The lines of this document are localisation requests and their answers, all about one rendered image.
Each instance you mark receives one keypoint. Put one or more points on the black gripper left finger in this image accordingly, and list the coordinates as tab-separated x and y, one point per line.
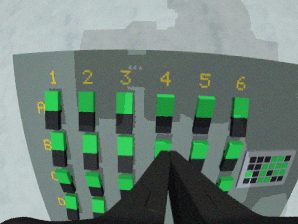
144	204

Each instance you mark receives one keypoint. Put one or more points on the grey switch panel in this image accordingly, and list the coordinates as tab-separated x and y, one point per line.
95	120

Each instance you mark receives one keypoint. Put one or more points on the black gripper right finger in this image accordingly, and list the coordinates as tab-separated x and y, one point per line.
196	200

